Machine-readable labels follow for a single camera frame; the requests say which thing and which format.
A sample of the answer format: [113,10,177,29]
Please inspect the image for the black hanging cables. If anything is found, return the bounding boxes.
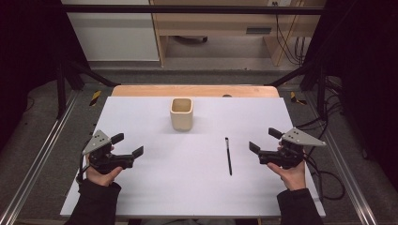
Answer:
[274,13,312,67]

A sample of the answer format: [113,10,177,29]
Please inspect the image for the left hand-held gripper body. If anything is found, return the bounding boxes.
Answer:
[82,129,135,175]

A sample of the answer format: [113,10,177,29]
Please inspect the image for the person's left hand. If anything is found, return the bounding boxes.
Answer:
[85,166,124,188]

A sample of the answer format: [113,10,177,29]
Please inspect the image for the aluminium rail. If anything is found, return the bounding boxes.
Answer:
[0,90,80,225]
[303,91,380,225]

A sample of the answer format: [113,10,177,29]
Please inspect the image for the black floor cables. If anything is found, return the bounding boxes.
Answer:
[295,76,345,158]

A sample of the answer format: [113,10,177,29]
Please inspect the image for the black curtain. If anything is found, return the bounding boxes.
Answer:
[302,0,398,188]
[0,0,90,151]

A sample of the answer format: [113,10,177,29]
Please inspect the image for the white cabinet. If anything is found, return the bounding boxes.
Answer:
[60,0,161,62]

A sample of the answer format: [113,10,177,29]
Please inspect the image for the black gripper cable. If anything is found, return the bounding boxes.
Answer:
[302,152,346,202]
[75,154,91,185]

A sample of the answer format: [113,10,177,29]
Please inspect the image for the black metal stand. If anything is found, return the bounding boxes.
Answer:
[265,58,330,121]
[55,58,120,120]

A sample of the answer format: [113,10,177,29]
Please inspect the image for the light wooden desk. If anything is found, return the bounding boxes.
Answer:
[149,0,327,68]

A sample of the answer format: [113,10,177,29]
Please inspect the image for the cream ceramic cup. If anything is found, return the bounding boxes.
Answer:
[169,97,194,132]

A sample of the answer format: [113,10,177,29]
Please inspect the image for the white table sheet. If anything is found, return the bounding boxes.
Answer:
[59,96,327,218]

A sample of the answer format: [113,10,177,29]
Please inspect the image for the black makeup brush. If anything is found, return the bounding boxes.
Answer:
[224,137,234,176]

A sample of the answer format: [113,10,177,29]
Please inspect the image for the person's right hand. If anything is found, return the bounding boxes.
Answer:
[267,159,307,191]

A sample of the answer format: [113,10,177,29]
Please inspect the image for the white power outlet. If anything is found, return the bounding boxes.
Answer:
[267,0,293,8]

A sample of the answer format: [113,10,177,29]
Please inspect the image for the black horizontal bar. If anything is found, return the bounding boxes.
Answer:
[61,4,326,15]

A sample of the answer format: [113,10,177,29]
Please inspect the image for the grey desk drawer handle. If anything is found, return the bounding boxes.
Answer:
[245,27,273,36]

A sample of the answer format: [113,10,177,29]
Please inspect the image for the yellow black tape strip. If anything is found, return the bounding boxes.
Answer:
[289,91,308,106]
[89,90,103,107]

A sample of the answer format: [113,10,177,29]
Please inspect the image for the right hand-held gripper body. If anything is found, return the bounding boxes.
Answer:
[258,127,327,170]

